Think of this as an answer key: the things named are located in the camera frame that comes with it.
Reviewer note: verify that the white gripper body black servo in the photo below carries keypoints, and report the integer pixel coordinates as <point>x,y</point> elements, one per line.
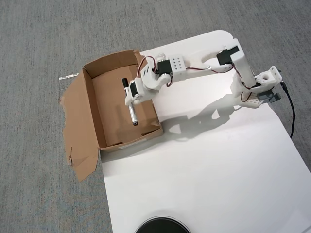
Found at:
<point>136,93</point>

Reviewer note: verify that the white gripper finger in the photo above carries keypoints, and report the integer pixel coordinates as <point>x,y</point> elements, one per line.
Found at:
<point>128,100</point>
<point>137,101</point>

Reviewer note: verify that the white marker pen black cap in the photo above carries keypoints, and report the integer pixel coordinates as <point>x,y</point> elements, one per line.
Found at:
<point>133,114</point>

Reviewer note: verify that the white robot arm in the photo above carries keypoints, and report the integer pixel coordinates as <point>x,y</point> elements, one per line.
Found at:
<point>243,68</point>

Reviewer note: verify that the open brown cardboard box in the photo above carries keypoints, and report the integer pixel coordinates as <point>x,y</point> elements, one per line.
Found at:
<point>109,121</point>

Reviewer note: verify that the clear plastic strip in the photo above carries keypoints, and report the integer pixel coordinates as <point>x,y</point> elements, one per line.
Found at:
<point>68,76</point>

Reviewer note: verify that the grey table clamp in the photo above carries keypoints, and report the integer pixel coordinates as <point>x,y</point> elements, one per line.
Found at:
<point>266,97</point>

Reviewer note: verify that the black round object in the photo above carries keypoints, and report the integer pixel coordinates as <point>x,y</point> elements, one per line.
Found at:
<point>162,225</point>

